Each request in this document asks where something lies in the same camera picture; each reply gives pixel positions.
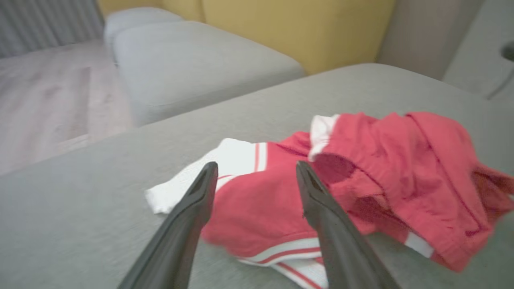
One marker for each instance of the red jersey with white sleeves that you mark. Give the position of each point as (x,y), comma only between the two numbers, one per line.
(401,168)

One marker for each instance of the grey sofa seat cushion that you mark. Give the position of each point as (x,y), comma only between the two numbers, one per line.
(192,64)

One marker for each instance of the yellow sofa backrest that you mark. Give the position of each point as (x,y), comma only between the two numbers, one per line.
(301,28)

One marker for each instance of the grey pleated curtain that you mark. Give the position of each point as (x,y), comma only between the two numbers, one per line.
(44,24)

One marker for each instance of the small grey sofa cushion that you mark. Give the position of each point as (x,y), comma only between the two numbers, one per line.
(136,20)

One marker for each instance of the large grey fabric sofa seat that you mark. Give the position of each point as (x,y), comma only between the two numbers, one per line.
(80,220)

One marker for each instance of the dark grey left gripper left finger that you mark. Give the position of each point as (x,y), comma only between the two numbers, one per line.
(180,241)

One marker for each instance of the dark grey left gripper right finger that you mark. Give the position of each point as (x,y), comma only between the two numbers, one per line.
(341,249)

